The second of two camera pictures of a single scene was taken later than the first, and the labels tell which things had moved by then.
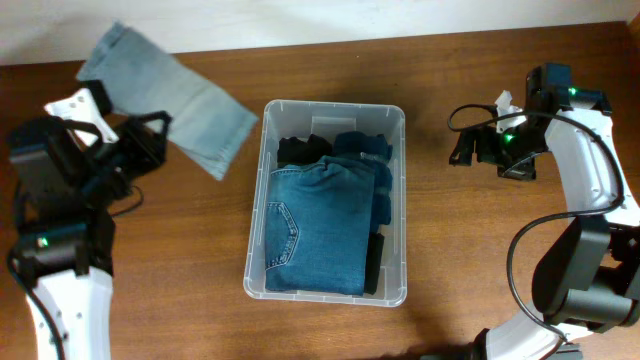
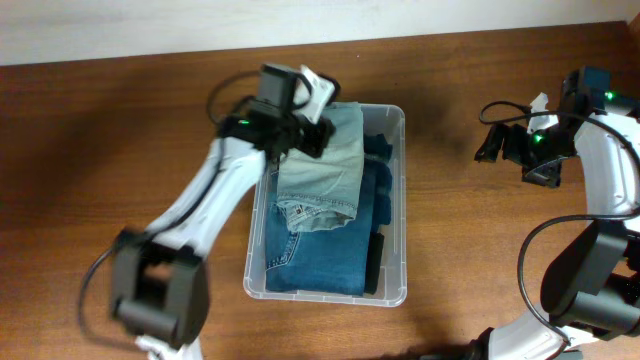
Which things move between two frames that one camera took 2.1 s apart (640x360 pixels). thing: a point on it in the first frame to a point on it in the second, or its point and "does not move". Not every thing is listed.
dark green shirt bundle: (373, 264) does not move
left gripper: (151, 145) to (324, 135)
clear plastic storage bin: (328, 118) does not move
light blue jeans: (209, 126) to (316, 193)
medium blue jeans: (318, 220) does not move
